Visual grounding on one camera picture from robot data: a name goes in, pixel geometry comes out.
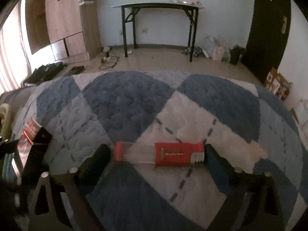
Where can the patterned box by wall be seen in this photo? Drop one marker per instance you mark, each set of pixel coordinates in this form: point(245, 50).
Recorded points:
point(277, 84)

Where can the cream plastic basin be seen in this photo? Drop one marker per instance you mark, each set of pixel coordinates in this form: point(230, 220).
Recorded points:
point(6, 121)

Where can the blue white checkered rug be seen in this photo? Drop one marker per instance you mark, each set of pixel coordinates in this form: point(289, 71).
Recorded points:
point(245, 123)

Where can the dark door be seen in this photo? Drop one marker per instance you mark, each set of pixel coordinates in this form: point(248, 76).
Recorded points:
point(268, 36)

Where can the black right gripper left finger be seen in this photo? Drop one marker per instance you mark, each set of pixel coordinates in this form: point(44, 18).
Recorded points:
point(47, 210)

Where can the open black suitcase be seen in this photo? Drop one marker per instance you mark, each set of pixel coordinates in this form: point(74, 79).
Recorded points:
point(43, 73)

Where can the red clear tube box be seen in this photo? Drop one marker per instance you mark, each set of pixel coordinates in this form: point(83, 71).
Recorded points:
point(162, 154)

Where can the pink curtain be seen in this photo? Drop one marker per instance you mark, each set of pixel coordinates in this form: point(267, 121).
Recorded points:
point(15, 65)

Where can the black folding table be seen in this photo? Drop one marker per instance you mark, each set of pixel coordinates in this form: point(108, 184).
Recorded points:
point(129, 12)

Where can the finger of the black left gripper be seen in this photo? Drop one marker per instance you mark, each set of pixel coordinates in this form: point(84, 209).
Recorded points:
point(32, 171)

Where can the black foam tray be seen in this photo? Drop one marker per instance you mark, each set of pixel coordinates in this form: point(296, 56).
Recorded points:
point(75, 70)

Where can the red cardboard box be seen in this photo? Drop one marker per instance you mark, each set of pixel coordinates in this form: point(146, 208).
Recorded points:
point(25, 145)

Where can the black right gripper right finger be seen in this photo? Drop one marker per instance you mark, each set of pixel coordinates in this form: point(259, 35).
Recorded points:
point(252, 201)

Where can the bags pile by door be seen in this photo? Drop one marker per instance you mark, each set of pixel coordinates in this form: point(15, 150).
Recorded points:
point(217, 50)

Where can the wooden wardrobe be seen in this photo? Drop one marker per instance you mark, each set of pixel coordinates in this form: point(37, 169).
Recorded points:
point(69, 31)

